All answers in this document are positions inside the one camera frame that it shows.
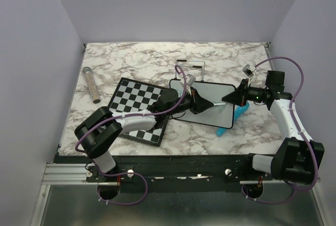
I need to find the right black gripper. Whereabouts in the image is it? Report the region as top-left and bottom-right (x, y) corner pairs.
(222, 78), (268, 107)

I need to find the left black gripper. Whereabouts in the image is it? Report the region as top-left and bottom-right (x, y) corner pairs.
(166, 87), (213, 117)

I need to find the black framed whiteboard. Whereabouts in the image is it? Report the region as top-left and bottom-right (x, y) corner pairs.
(173, 81), (236, 129)

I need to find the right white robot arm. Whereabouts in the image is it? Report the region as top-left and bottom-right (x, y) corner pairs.
(222, 70), (324, 185)

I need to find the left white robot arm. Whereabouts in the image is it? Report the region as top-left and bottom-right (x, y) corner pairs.
(74, 87), (215, 181)

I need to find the blue cylindrical tube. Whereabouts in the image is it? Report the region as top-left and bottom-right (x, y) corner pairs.
(216, 103), (250, 137)

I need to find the black and white chessboard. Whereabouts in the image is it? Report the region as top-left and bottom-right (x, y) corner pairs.
(108, 78), (167, 147)

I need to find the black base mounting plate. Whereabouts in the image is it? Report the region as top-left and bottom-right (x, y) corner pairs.
(54, 154), (308, 194)

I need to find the glittery silver tube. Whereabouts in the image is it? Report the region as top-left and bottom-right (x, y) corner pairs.
(82, 67), (101, 104)

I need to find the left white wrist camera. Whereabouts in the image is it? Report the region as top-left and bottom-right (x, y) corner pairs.
(186, 74), (196, 87)

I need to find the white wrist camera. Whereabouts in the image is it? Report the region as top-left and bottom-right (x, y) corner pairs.
(242, 64), (256, 78)
(186, 74), (196, 87)

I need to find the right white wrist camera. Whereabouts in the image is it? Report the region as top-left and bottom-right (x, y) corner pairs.
(242, 64), (256, 78)

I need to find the wire whiteboard stand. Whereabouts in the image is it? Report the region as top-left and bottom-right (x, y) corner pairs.
(175, 59), (206, 82)

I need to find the aluminium frame rail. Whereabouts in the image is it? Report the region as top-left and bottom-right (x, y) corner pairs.
(41, 162), (322, 185)

